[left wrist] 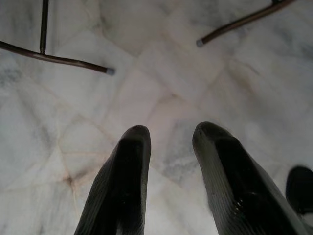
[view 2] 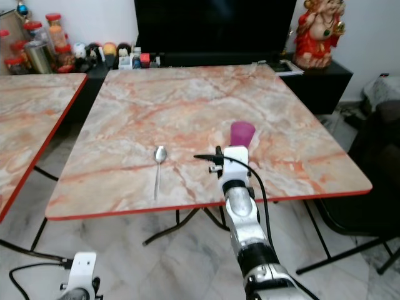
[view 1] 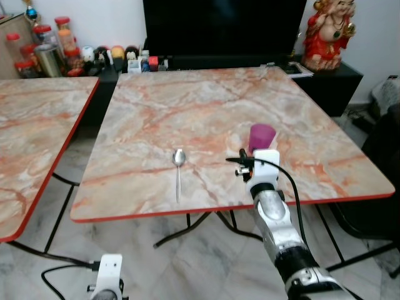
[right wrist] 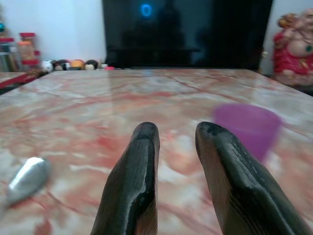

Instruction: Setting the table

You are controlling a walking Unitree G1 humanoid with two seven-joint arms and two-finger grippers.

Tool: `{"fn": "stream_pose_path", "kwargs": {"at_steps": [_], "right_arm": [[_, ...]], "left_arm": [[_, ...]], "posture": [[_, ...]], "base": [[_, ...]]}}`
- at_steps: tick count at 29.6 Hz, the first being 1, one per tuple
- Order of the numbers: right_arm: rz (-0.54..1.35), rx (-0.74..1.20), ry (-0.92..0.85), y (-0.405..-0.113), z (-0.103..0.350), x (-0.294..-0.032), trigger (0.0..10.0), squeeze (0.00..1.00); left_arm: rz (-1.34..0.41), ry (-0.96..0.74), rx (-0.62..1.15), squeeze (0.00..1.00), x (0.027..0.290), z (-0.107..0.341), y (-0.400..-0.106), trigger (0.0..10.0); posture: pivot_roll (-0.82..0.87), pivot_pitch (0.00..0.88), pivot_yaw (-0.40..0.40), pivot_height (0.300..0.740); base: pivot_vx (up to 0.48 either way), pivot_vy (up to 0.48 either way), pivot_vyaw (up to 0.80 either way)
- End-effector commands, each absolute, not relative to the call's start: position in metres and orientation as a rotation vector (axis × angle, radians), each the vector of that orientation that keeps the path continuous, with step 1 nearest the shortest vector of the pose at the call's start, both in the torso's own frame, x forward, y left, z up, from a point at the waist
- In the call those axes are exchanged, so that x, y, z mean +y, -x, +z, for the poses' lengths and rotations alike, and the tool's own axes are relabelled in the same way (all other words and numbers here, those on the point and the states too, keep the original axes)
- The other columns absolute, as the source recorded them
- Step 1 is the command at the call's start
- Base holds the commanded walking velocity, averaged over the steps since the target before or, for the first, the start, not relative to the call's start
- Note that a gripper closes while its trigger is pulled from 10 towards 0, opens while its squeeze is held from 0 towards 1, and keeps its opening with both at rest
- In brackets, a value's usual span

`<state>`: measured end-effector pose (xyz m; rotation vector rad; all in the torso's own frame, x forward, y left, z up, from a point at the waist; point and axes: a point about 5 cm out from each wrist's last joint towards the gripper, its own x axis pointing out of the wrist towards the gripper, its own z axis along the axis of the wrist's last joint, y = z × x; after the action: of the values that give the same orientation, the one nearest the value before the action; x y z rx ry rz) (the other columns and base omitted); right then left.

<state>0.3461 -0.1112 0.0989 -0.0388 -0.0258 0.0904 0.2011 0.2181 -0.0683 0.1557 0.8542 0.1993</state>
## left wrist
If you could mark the black robot foot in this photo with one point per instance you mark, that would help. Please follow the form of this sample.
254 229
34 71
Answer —
300 186

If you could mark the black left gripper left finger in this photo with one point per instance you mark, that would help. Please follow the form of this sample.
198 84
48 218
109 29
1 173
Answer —
122 186

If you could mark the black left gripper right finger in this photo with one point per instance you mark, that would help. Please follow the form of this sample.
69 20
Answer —
234 186

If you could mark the dark metal table leg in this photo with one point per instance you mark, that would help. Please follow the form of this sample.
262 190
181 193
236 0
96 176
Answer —
61 59
232 25

